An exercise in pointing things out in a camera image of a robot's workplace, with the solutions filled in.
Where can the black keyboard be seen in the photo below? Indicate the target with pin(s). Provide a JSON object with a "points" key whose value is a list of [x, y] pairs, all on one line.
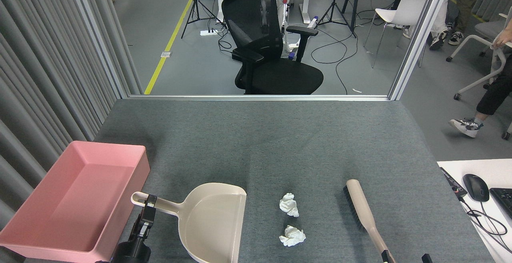
{"points": [[504, 201]]}

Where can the black office chair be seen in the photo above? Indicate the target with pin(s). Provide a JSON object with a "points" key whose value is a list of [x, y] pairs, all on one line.
{"points": [[280, 77]]}

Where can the silver floor plate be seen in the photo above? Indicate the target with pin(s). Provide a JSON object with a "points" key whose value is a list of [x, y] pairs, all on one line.
{"points": [[166, 54]]}

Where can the person's right hand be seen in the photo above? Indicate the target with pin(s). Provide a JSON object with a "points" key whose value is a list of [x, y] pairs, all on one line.
{"points": [[504, 38]]}

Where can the person in white trousers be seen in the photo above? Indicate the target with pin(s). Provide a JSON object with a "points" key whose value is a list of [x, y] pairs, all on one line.
{"points": [[439, 35]]}

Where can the small black device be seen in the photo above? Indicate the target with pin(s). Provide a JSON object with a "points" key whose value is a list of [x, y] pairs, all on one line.
{"points": [[452, 182]]}

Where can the white tissue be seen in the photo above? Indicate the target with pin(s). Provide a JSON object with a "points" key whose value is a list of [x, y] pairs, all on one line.
{"points": [[288, 206], [292, 236]]}

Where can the beige hand brush black bristles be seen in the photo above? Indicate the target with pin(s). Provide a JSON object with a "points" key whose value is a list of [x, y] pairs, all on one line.
{"points": [[360, 203]]}

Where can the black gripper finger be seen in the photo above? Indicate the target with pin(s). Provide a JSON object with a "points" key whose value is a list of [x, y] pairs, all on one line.
{"points": [[427, 259], [385, 258]]}

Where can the grey chair white frame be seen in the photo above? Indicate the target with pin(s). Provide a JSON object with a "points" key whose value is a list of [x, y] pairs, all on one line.
{"points": [[488, 29], [480, 83]]}

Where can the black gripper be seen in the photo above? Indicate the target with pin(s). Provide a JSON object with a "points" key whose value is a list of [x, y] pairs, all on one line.
{"points": [[132, 252]]}

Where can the white desk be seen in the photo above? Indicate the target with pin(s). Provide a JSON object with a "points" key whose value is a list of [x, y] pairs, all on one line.
{"points": [[496, 169]]}

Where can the white plastic chair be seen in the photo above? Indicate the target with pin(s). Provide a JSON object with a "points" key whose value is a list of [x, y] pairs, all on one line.
{"points": [[404, 11]]}

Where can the beige plastic dustpan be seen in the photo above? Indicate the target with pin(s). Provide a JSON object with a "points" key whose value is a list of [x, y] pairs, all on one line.
{"points": [[216, 223]]}

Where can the black tripod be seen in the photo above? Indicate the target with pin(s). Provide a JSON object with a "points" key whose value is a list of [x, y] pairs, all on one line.
{"points": [[354, 3], [196, 3]]}

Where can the pink plastic bin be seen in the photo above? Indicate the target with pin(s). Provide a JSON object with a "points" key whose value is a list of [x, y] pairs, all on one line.
{"points": [[60, 199]]}

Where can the white power strip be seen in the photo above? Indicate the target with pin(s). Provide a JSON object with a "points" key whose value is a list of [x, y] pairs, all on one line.
{"points": [[208, 32]]}

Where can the black computer mouse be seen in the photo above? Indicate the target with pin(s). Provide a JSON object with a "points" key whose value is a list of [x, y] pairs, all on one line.
{"points": [[476, 187]]}

